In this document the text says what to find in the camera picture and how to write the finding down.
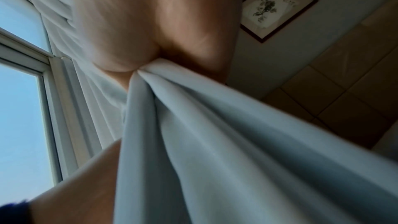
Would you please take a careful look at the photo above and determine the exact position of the glass window with frame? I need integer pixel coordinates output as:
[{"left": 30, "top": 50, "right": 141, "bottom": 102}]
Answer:
[{"left": 0, "top": 0, "right": 82, "bottom": 189}]

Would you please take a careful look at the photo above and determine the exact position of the person's right hand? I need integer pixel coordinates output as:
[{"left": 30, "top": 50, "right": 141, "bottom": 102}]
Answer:
[{"left": 68, "top": 0, "right": 244, "bottom": 93}]

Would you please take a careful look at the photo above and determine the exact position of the white curtain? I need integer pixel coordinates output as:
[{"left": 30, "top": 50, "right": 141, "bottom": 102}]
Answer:
[{"left": 13, "top": 0, "right": 398, "bottom": 224}]

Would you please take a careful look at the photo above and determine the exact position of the person's left hand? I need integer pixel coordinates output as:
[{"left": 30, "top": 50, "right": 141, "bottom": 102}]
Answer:
[{"left": 29, "top": 138, "right": 123, "bottom": 224}]

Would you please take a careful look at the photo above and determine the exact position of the beige padded headboard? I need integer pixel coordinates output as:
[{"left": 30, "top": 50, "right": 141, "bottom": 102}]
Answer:
[{"left": 261, "top": 0, "right": 398, "bottom": 151}]

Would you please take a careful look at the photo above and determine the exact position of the dark framed picture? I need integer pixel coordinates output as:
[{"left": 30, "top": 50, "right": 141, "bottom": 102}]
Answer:
[{"left": 239, "top": 0, "right": 319, "bottom": 44}]

